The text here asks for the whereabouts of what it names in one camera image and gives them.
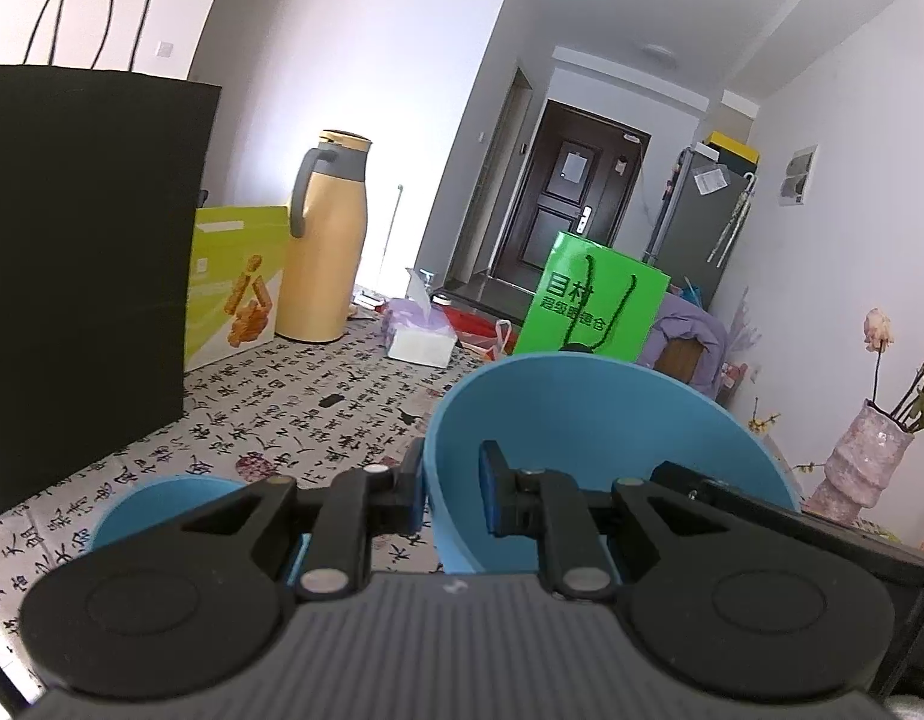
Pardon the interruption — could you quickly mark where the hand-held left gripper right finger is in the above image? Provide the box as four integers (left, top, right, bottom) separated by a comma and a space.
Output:
479, 441, 733, 601

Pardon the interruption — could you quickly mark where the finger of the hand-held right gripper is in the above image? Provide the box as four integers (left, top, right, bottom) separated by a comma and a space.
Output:
649, 460, 737, 518

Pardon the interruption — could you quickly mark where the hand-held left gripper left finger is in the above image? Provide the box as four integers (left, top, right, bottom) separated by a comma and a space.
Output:
173, 439, 427, 602

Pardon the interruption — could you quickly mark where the blue bowl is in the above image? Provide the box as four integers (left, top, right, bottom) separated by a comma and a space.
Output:
87, 475, 313, 586
423, 355, 800, 575

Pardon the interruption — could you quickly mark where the yellow flower branch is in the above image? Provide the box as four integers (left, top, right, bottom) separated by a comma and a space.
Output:
747, 396, 830, 477

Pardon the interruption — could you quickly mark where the wooden chair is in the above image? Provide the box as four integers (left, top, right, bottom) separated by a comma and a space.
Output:
657, 341, 699, 383

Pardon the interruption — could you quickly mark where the purple tissue pack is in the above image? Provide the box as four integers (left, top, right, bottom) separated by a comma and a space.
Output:
383, 268, 459, 368

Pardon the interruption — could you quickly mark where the pink ceramic vase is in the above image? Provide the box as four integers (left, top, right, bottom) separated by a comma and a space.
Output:
807, 399, 917, 526

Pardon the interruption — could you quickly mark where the purple jacket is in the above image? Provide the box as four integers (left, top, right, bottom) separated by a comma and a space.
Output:
649, 292, 725, 398

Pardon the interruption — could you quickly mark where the red shopping bag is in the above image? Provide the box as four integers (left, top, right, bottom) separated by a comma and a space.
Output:
441, 306, 508, 352

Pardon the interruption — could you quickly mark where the green paper bag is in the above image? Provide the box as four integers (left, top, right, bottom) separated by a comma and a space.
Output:
513, 231, 671, 368

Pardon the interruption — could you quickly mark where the grey refrigerator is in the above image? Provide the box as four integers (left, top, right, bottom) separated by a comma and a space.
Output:
642, 146, 759, 312

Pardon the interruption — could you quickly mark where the yellow thermos jug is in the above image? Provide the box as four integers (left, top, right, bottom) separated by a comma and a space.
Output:
289, 130, 374, 344

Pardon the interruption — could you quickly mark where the white umbrella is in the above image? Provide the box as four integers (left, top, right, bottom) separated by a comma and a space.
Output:
706, 172, 759, 267

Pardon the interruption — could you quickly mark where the yellow-green snack box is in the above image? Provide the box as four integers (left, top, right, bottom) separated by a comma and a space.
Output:
183, 206, 290, 372

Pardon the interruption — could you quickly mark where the dark brown door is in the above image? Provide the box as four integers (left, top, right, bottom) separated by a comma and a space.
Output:
492, 100, 652, 293

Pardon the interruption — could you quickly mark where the grey interior door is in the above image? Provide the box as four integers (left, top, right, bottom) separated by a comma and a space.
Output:
473, 67, 534, 278

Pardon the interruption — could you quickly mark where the yellow box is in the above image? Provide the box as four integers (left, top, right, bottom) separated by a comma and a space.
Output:
702, 130, 761, 162

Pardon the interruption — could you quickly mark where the black paper bag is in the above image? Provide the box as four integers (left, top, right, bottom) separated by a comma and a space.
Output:
0, 0, 223, 520

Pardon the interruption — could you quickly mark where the white wall panel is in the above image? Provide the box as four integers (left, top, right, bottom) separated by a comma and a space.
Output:
777, 144, 819, 207

